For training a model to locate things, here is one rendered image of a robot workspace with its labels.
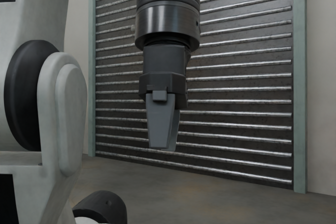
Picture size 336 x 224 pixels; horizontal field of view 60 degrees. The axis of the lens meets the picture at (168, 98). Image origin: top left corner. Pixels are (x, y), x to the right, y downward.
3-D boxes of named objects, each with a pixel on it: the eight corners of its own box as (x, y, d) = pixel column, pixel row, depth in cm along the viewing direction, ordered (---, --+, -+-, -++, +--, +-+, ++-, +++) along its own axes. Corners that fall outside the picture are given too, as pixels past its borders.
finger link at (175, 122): (179, 151, 41) (179, 108, 43) (156, 150, 42) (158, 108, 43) (179, 151, 43) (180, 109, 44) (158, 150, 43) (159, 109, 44)
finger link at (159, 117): (144, 148, 32) (147, 93, 33) (173, 149, 32) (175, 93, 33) (142, 148, 30) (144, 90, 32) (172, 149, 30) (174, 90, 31)
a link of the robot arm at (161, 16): (136, 109, 45) (140, 36, 47) (200, 110, 44) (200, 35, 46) (114, 91, 32) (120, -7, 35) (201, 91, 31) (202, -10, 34)
